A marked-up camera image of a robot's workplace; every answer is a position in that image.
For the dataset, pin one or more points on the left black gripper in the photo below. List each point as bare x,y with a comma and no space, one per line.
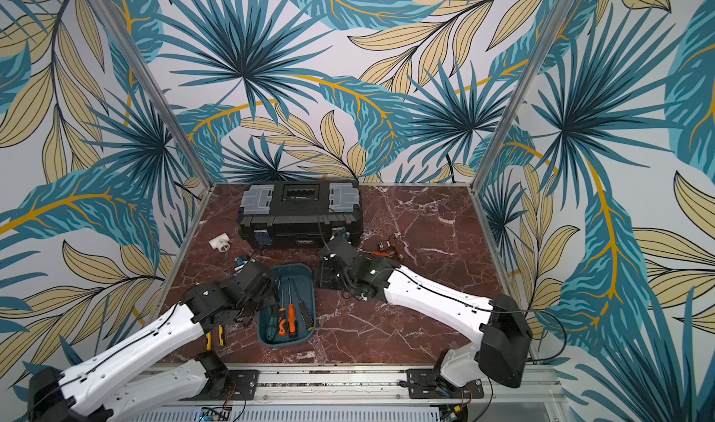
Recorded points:
272,295

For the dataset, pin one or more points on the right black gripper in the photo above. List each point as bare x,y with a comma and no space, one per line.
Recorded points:
335,255

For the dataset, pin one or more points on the white pipe tee fitting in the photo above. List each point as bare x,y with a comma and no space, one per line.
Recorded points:
220,243

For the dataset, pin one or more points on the red brass pipe fitting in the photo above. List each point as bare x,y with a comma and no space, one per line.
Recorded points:
389,247

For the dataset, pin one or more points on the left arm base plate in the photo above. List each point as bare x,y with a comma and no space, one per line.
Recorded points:
236,385

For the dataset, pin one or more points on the large orange black screwdriver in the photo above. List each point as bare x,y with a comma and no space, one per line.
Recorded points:
292,320

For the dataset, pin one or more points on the black plastic toolbox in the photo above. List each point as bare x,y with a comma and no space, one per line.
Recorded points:
300,214

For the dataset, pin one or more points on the yellow black pliers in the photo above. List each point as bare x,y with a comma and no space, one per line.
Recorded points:
215,339

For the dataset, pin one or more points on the teal rectangular storage tray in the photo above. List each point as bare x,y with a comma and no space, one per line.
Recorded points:
301,278

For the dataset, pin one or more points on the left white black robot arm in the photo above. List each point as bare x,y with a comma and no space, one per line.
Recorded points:
108,387

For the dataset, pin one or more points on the small orange screwdriver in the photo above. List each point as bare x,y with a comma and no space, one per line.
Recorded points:
283,322

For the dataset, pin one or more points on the aluminium front rail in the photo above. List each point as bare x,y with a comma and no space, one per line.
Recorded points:
378,384

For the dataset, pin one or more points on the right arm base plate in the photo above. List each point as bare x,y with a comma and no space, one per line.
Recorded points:
426,384

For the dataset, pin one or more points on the green black screwdriver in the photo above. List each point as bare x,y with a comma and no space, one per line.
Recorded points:
273,322

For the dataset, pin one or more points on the black slim screwdriver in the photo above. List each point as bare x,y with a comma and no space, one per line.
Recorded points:
305,313

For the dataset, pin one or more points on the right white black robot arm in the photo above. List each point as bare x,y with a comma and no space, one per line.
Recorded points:
498,333

